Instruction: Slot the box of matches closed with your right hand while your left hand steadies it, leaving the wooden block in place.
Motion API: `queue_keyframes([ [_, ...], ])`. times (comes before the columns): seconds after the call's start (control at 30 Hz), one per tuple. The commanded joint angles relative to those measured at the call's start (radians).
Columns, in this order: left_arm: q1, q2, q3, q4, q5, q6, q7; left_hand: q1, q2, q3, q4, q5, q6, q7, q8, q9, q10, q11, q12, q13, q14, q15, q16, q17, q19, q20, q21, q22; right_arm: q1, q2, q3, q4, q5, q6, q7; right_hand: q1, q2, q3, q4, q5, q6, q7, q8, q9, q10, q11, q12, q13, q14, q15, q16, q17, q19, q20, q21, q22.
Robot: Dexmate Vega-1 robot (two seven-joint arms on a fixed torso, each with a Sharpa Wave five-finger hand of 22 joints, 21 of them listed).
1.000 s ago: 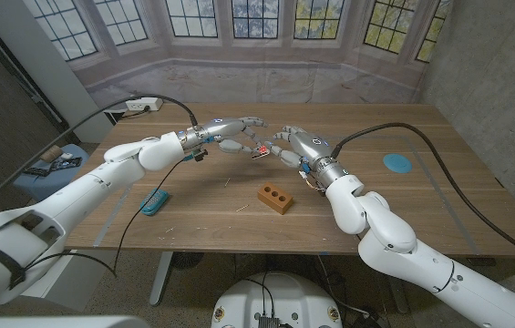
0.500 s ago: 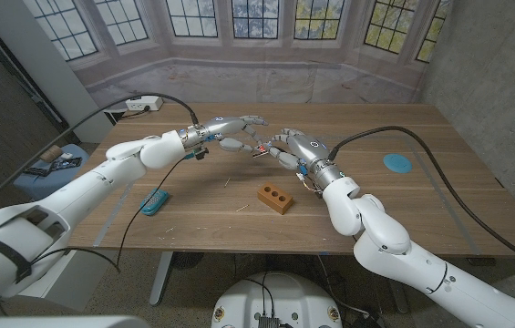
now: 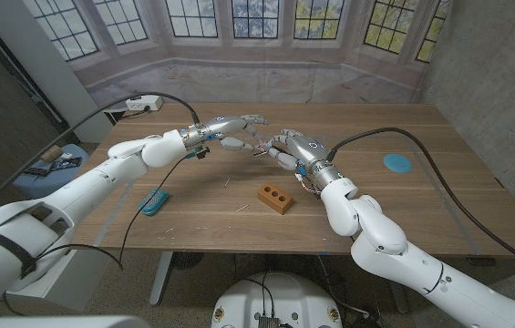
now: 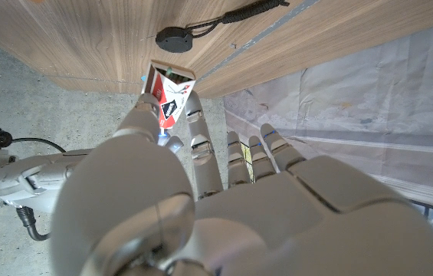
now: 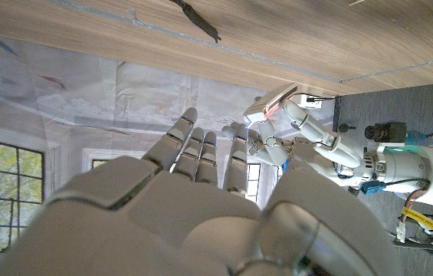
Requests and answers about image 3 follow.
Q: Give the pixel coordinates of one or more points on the beige twine roll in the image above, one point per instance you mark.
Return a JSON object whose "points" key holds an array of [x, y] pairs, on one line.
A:
{"points": [[50, 153]]}

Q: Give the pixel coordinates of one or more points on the teal round disc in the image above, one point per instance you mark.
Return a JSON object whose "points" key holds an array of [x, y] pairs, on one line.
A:
{"points": [[397, 163]]}

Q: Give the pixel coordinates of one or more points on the black remote control with buttons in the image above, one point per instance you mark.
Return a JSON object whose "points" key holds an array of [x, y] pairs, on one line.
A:
{"points": [[66, 163]]}

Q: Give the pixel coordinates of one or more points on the slim black remote control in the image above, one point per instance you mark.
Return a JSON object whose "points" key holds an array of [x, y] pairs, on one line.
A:
{"points": [[33, 171]]}

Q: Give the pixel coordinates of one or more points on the printed window backdrop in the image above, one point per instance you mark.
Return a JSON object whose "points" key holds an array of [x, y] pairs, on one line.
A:
{"points": [[257, 82]]}

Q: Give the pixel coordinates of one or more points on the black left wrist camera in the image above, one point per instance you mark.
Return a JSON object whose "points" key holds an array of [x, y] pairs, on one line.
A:
{"points": [[201, 152]]}

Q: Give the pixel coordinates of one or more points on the teal handheld calculator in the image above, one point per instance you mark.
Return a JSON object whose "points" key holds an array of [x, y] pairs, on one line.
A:
{"points": [[154, 201]]}

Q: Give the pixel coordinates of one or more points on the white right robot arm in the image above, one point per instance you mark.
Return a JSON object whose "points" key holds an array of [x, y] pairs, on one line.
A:
{"points": [[398, 255]]}

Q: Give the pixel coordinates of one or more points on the small white gadget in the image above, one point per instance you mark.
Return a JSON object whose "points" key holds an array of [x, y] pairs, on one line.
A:
{"points": [[66, 156]]}

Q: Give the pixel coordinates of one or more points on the grey metal table leg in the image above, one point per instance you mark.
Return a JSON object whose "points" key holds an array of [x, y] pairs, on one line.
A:
{"points": [[396, 291], [161, 278]]}

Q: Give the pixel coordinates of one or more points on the white power strip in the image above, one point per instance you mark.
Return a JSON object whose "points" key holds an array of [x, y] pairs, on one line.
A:
{"points": [[144, 104]]}

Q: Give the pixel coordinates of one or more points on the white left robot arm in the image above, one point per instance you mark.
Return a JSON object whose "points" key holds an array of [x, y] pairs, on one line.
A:
{"points": [[70, 200]]}

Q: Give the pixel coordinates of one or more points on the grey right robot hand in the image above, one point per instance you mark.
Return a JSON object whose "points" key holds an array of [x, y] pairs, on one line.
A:
{"points": [[307, 150]]}

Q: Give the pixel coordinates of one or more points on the brown wooden block with holes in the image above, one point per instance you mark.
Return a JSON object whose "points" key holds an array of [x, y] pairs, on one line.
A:
{"points": [[275, 198]]}

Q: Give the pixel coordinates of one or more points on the white robot torso base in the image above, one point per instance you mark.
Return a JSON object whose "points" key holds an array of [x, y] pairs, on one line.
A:
{"points": [[277, 300]]}

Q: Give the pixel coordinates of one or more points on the blue padded stool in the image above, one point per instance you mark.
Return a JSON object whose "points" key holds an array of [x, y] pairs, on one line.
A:
{"points": [[47, 180]]}

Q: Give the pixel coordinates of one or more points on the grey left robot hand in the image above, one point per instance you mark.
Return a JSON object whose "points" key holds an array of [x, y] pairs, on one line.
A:
{"points": [[227, 124]]}

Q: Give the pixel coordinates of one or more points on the white robot body edge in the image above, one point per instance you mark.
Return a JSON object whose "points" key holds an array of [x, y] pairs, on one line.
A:
{"points": [[56, 322]]}

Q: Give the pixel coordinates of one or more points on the black floor fan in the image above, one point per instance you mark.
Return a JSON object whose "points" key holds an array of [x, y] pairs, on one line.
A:
{"points": [[186, 260]]}

